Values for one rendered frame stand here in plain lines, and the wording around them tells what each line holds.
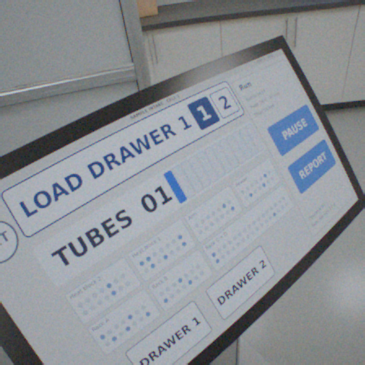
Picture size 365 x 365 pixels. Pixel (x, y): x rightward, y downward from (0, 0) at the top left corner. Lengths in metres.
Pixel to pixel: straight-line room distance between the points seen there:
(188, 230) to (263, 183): 0.12
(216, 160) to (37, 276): 0.23
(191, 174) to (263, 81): 0.18
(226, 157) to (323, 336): 1.20
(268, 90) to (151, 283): 0.30
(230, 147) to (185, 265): 0.15
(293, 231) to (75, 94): 0.80
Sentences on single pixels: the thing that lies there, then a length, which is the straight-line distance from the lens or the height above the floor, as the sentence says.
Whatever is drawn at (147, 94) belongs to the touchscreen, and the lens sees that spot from 0.37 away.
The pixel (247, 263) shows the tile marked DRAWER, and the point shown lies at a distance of 0.39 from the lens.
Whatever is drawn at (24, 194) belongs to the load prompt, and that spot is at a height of 1.17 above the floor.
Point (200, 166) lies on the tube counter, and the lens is 0.36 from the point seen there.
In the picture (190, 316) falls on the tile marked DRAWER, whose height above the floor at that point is 1.01.
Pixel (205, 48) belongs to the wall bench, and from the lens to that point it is 2.33.
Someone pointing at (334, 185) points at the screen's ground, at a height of 1.01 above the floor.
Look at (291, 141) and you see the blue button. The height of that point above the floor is 1.09.
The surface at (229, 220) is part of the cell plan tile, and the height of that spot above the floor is 1.06.
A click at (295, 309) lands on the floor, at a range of 1.52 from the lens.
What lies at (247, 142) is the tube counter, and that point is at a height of 1.11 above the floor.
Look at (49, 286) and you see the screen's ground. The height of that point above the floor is 1.10.
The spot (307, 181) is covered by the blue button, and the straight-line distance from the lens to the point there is 0.46.
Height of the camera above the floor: 1.34
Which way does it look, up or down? 41 degrees down
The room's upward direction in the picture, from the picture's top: 10 degrees counter-clockwise
